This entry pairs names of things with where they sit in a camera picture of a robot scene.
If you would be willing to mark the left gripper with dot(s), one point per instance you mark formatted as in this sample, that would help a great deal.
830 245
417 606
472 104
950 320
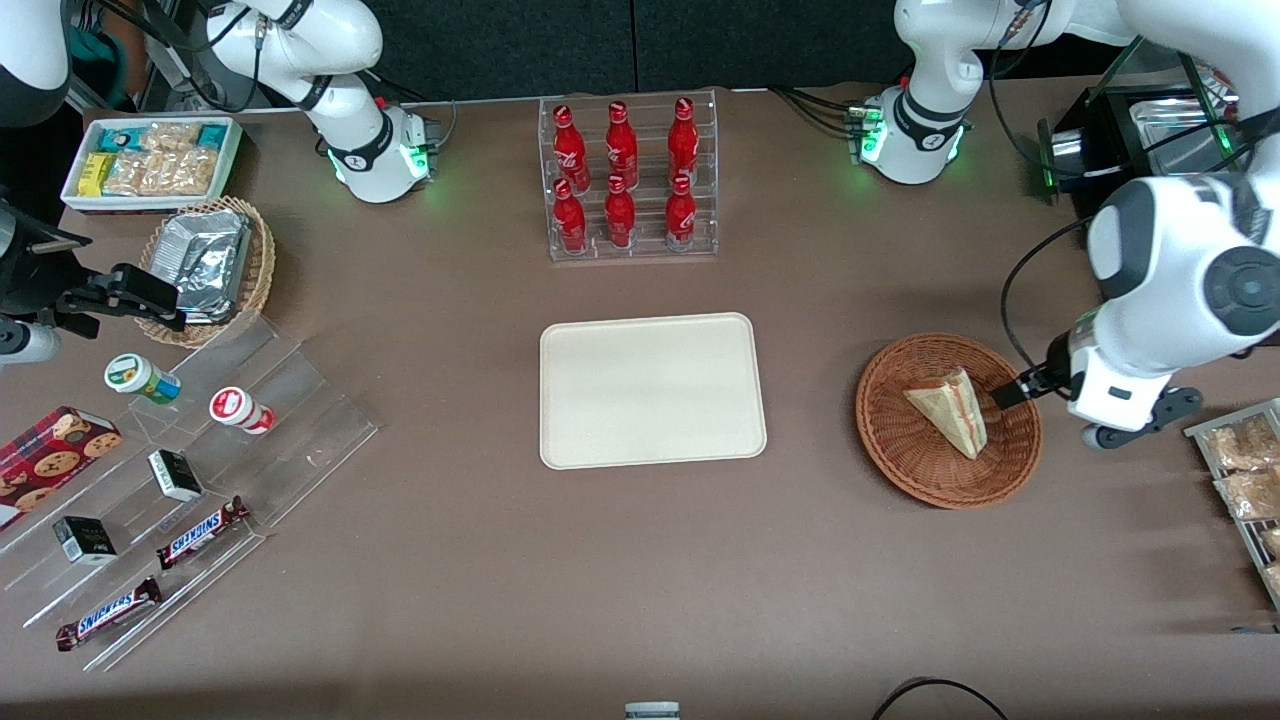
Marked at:
1052 374

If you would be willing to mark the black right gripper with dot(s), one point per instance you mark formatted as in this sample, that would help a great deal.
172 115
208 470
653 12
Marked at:
30 275

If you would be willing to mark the triangle sandwich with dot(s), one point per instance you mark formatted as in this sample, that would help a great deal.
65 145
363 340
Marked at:
950 415

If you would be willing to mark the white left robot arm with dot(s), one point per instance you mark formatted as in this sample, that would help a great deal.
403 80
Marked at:
1170 250

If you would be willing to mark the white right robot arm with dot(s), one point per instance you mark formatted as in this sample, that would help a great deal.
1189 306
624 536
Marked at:
330 90

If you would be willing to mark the light tan wicker basket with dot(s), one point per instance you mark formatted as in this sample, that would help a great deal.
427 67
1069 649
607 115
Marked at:
258 270

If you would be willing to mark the white snack tray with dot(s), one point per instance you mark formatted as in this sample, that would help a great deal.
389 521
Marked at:
75 202

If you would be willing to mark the brown round wicker basket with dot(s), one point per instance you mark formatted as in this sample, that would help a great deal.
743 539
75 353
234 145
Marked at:
910 460

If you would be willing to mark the cream plastic tray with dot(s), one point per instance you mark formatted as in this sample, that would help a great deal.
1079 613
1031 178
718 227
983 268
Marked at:
650 390

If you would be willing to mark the silver foil pack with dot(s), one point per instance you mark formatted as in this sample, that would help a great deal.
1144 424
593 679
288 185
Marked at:
205 260

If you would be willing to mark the green lid cup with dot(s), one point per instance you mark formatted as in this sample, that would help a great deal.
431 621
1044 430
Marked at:
135 375

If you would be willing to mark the red lid cup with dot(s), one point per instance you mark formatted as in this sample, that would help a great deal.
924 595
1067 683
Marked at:
235 407

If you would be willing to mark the clear rice cracker bags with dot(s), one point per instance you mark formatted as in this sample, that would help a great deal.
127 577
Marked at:
165 165

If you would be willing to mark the yellow snack pack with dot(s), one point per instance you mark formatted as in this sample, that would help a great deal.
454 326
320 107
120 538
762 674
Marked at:
95 175

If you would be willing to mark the teal snack pack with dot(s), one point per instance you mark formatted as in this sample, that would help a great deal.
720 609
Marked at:
118 140
211 136

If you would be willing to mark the small black box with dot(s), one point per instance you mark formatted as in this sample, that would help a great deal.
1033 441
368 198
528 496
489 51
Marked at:
84 540
175 475

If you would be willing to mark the red plaid cookie box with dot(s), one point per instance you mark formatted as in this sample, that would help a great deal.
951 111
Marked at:
50 460

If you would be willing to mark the clear acrylic stepped display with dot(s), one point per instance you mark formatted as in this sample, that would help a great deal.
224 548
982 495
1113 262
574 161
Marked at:
300 430

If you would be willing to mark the clear snack bag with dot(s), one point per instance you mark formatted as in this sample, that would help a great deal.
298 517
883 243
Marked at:
1272 542
1250 495
1240 445
1274 578

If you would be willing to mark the snickers bar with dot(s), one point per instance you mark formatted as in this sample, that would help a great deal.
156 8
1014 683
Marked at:
108 613
200 533

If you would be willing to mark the black food warmer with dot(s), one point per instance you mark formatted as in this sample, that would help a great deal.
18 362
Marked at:
1100 130

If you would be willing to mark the steel warmer pan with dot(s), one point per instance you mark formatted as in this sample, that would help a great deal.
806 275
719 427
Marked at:
1180 125

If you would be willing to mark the red cola bottle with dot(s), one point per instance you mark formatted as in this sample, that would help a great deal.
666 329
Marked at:
680 216
620 218
570 222
621 145
683 140
570 150

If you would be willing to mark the clear acrylic bottle rack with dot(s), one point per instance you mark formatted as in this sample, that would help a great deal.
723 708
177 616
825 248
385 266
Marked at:
645 255

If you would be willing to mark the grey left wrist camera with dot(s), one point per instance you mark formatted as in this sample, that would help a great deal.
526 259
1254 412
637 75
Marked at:
1165 410

